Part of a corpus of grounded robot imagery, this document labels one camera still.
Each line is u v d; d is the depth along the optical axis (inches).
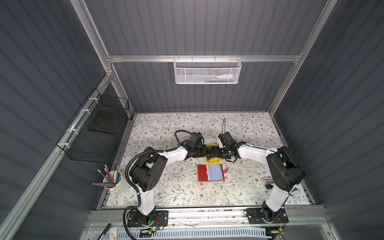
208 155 36.3
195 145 29.7
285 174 18.8
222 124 45.1
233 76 35.9
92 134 28.7
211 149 34.5
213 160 36.8
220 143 31.7
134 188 20.1
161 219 28.4
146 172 19.5
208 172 34.9
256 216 28.5
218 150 33.3
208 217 29.7
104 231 27.8
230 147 28.6
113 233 27.3
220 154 33.3
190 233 27.8
